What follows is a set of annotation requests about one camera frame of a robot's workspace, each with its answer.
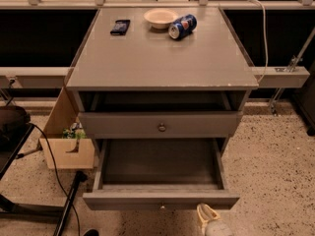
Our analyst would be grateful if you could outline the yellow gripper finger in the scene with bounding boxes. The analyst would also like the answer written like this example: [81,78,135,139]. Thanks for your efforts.
[197,204,221,228]

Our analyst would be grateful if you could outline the grey drawer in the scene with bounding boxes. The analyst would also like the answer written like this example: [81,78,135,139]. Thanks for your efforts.
[79,111,242,139]
[83,139,239,210]

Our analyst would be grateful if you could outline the grey top drawer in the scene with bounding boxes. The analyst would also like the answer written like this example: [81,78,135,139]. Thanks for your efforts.
[79,111,242,139]

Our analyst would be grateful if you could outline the grey wooden drawer cabinet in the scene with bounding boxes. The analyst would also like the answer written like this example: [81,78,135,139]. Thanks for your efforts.
[65,6,260,143]

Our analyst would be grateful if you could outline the light wooden box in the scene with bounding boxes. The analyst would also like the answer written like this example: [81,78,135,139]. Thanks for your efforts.
[39,88,95,169]

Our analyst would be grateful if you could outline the green white snack bags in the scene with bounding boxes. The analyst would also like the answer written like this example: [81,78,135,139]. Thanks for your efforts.
[62,122,87,139]

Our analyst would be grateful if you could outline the blue soda can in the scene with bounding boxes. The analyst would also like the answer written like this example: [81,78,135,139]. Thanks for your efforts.
[168,14,197,39]

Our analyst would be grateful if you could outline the white ceramic bowl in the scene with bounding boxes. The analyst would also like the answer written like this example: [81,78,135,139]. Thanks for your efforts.
[144,8,178,30]

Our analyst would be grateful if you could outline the white hanging cable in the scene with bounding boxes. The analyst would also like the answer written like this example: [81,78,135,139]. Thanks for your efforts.
[246,0,270,84]

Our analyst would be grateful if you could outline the black stand with cable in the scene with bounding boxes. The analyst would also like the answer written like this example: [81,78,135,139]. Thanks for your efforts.
[0,105,88,236]

